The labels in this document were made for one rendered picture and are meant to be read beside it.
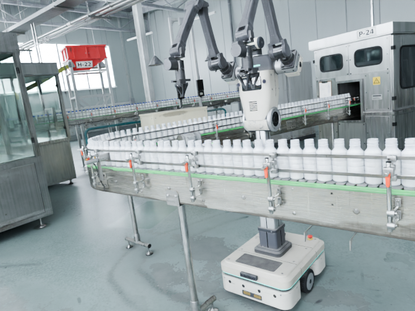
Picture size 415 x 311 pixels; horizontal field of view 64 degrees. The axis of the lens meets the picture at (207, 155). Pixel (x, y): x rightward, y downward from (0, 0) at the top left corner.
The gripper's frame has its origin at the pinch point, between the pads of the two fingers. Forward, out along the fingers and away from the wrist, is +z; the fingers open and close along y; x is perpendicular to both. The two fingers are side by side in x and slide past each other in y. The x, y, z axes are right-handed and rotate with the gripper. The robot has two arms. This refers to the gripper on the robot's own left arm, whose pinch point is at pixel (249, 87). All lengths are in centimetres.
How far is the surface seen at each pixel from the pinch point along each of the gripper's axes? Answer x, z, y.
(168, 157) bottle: 46, 33, -16
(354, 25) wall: 286, -203, 1180
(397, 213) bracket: -67, 49, -19
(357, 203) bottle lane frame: -54, 48, -18
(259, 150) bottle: -12.2, 28.3, -15.5
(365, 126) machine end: 42, 65, 359
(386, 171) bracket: -65, 33, -25
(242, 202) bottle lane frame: -2, 53, -19
